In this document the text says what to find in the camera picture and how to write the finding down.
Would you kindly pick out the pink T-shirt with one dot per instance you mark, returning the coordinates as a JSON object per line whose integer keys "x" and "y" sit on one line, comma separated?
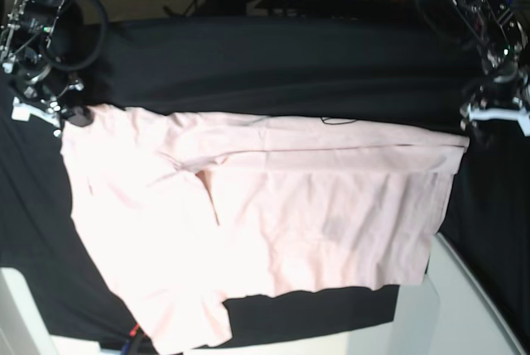
{"x": 183, "y": 212}

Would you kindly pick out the white panel left front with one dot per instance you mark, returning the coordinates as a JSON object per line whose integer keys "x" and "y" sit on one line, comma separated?
{"x": 23, "y": 331}

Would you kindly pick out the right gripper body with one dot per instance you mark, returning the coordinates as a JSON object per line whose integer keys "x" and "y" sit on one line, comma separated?
{"x": 51, "y": 96}

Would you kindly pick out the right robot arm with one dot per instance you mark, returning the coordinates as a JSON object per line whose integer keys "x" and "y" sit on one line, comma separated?
{"x": 31, "y": 38}

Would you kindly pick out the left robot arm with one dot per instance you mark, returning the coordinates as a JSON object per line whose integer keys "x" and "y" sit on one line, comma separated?
{"x": 500, "y": 40}

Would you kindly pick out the white panel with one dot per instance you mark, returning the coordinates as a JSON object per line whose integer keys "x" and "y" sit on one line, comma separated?
{"x": 23, "y": 331}
{"x": 449, "y": 312}

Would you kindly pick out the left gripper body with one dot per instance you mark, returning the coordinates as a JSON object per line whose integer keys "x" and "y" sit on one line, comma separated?
{"x": 506, "y": 91}

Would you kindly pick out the red blue clamp front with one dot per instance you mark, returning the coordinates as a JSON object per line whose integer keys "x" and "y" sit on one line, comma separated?
{"x": 134, "y": 342}

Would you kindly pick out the white panel right front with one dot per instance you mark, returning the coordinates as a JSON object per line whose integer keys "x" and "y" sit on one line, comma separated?
{"x": 449, "y": 312}

